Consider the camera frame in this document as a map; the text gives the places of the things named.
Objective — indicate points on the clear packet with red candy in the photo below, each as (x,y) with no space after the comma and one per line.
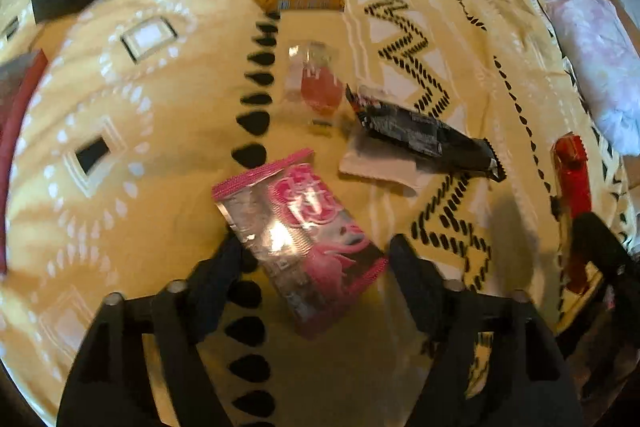
(317,87)

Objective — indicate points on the yellow patterned blanket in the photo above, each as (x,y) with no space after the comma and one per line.
(150,117)

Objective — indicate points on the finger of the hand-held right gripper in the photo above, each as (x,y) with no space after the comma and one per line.
(597,239)

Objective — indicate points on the white napkin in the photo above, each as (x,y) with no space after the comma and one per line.
(375,159)

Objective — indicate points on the pink silver packet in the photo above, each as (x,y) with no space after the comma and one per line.
(310,217)

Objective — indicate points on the long black packet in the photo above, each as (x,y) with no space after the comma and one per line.
(420,132)

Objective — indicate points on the pink quilt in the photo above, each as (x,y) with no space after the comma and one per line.
(590,42)

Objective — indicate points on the narrow red packet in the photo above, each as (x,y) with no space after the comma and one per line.
(572,177)

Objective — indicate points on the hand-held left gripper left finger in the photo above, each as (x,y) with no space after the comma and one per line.
(215,292)

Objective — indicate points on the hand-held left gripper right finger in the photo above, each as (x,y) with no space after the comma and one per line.
(417,287)

